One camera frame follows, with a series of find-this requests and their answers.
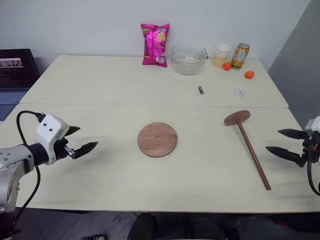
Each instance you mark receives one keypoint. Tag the open laptop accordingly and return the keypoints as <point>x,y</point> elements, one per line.
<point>13,72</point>

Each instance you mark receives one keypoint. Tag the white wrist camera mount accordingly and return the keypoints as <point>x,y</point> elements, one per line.
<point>50,132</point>
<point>313,125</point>

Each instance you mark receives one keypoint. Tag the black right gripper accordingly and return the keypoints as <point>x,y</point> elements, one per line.
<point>311,147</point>

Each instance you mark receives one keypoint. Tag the pink chip bag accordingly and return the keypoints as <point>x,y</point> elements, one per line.
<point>155,45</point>

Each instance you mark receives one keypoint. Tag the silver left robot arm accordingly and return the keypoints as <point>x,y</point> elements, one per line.
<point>15,160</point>

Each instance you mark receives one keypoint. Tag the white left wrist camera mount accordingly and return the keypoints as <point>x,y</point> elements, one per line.
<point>50,132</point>

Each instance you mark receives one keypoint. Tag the clear glass bowl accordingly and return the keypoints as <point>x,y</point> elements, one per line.
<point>188,60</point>

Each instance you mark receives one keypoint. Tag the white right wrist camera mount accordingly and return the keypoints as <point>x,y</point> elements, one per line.
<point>313,125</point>

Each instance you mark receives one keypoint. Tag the dark rounded shape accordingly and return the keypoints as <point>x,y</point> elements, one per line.
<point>145,226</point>

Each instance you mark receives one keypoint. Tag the round wooden base disc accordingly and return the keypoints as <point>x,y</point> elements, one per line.
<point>157,139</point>

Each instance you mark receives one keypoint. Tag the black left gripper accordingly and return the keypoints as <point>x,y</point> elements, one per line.
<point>61,147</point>

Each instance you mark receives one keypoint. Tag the orange fruit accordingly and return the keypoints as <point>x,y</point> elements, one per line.
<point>249,74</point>
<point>227,66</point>

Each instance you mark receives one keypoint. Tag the wooden rod with base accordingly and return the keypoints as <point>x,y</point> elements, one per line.
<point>247,142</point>

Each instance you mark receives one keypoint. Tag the small white box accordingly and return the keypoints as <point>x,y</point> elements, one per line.
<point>240,92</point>

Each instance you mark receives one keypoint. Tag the plastic cup with drink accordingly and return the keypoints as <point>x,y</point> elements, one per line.
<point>221,55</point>

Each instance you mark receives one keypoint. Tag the black gold battery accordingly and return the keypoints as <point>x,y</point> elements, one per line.
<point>200,89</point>

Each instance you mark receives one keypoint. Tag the yellow green drink can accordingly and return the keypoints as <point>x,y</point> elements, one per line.
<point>240,56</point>

